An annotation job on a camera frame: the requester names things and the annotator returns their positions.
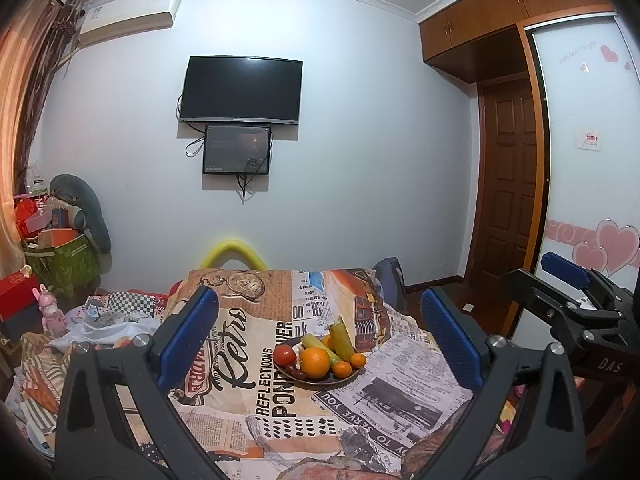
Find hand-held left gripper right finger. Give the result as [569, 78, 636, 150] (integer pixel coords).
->
[415, 286, 587, 480]

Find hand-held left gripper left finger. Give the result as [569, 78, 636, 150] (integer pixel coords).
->
[54, 285, 231, 480]

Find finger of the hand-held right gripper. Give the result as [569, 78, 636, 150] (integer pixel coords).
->
[504, 269, 596, 333]
[540, 251, 626, 311]

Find yellow-green corn cob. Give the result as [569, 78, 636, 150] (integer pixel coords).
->
[327, 316, 356, 364]

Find yellow corn cob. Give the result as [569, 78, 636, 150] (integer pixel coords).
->
[301, 332, 335, 356]

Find dark brown round plate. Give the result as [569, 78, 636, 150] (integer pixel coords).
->
[274, 335, 369, 387]

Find checkered cloth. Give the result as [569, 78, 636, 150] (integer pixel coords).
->
[86, 290, 169, 319]

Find newspaper print tablecloth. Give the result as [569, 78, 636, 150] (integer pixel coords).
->
[165, 267, 501, 480]

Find white sliding wardrobe door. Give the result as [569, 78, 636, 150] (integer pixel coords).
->
[529, 14, 640, 311]

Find blue backpack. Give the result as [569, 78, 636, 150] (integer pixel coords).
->
[372, 257, 409, 312]

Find white plastic bag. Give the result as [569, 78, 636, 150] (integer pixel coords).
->
[49, 319, 162, 352]

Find yellow foam arch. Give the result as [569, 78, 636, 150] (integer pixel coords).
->
[200, 240, 272, 272]

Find brown wooden door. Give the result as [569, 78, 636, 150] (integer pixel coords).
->
[475, 80, 544, 282]

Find white wardrobe sticker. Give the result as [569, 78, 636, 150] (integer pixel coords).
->
[575, 129, 604, 151]

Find large orange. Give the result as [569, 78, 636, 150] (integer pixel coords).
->
[300, 347, 332, 380]

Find green storage box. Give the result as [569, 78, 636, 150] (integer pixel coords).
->
[24, 235, 102, 297]

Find pink rabbit toy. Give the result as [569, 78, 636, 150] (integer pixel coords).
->
[32, 285, 66, 334]

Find grey plush pillow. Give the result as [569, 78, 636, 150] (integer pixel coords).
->
[50, 174, 112, 254]

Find orange cardboard box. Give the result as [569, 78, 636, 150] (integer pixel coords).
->
[37, 229, 79, 249]

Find orange patterned bedding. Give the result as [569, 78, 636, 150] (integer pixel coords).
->
[5, 332, 71, 441]

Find red gift box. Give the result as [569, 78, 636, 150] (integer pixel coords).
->
[0, 272, 42, 322]

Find small black monitor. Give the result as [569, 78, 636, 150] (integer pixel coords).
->
[202, 124, 273, 177]

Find brown orange curtain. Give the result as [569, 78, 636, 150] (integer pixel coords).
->
[0, 0, 84, 241]

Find white air conditioner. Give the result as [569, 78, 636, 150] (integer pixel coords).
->
[77, 0, 184, 47]

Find black wall television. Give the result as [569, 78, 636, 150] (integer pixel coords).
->
[178, 55, 304, 126]

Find brown upper wall cabinets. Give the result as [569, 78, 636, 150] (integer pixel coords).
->
[419, 0, 617, 74]

